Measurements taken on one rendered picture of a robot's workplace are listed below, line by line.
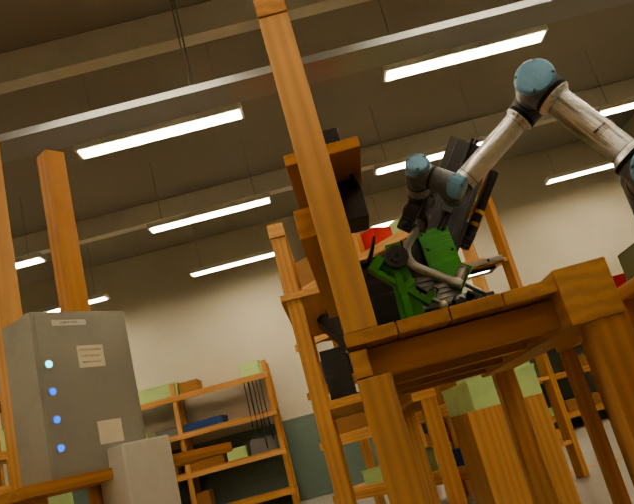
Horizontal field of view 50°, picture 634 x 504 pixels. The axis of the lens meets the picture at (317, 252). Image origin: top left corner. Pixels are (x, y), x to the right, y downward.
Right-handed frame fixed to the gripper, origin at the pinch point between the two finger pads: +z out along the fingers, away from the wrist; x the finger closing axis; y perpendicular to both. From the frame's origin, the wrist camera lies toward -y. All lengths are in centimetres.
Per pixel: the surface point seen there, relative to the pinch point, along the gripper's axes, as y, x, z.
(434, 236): 6.7, -3.4, 11.2
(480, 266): 10.1, -20.5, 23.9
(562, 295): -23, -55, -40
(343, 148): -0.6, 25.5, -30.6
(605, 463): -24, -87, 55
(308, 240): -39, 12, -38
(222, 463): -52, 324, 809
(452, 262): 0.2, -13.9, 11.5
